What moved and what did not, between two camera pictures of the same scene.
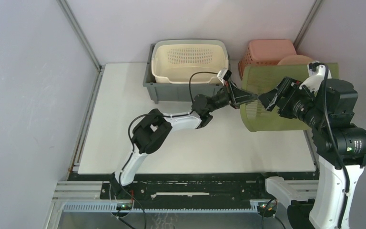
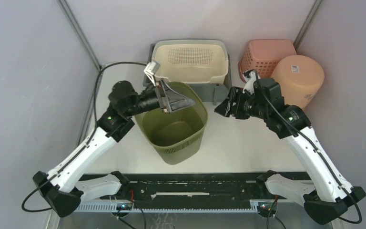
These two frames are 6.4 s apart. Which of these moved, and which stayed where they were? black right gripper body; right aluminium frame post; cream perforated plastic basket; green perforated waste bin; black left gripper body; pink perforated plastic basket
Moved: black right gripper body; green perforated waste bin; black left gripper body
Stayed: cream perforated plastic basket; right aluminium frame post; pink perforated plastic basket
